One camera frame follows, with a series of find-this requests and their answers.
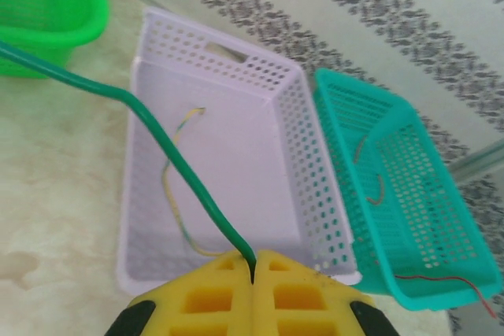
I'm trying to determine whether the lilac plastic basket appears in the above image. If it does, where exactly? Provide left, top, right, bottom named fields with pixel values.
left=115, top=6, right=363, bottom=294

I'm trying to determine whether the yellow green striped wire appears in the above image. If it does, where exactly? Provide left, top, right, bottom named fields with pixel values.
left=161, top=106, right=237, bottom=258

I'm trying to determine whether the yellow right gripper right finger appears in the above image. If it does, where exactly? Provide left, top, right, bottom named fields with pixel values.
left=253, top=249, right=395, bottom=336

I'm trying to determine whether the teal plastic basket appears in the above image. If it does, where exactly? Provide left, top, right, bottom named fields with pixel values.
left=313, top=67, right=498, bottom=312

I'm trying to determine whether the red wire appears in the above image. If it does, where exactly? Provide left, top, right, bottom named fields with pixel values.
left=395, top=274, right=498, bottom=319
left=352, top=135, right=386, bottom=206

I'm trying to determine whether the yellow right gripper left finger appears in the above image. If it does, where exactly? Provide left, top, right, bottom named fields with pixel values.
left=106, top=251, right=253, bottom=336

